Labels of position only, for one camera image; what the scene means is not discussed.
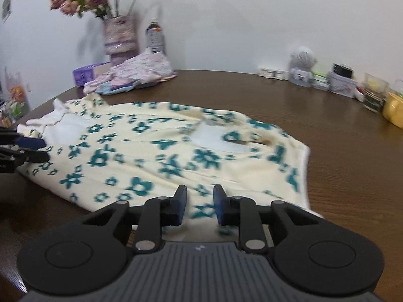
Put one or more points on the glass jar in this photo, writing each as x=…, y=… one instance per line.
x=374, y=94

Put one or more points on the white clip row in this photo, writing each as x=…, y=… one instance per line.
x=272, y=73

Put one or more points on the pink floral clothes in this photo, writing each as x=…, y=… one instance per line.
x=141, y=66

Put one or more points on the green white small box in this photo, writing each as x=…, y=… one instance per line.
x=321, y=83

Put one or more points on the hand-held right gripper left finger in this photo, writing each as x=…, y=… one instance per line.
x=181, y=203

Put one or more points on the purple knitted vase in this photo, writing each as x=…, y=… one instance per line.
x=121, y=41

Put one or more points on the yellow round gadget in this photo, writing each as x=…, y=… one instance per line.
x=393, y=111

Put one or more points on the cream teal floral dress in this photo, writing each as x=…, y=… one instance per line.
x=151, y=132

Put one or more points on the white astronaut figurine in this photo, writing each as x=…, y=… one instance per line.
x=302, y=66

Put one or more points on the small printed tin box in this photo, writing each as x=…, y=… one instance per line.
x=341, y=86

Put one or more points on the purple pink cloth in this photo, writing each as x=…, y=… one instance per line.
x=122, y=83

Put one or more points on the plastic tea bottle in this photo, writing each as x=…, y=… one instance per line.
x=155, y=41

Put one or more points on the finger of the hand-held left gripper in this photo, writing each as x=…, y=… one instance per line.
x=31, y=157
x=28, y=143

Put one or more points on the purple tissue pack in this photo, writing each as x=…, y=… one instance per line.
x=83, y=74

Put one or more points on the colourful plastic bag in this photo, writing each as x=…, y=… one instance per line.
x=14, y=100

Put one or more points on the light blue cloth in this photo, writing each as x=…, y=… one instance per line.
x=115, y=90

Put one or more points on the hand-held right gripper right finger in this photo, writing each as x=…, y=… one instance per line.
x=220, y=206

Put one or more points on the small black box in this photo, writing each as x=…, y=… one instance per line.
x=342, y=70

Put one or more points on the white wall sticker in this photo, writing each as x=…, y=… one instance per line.
x=7, y=4

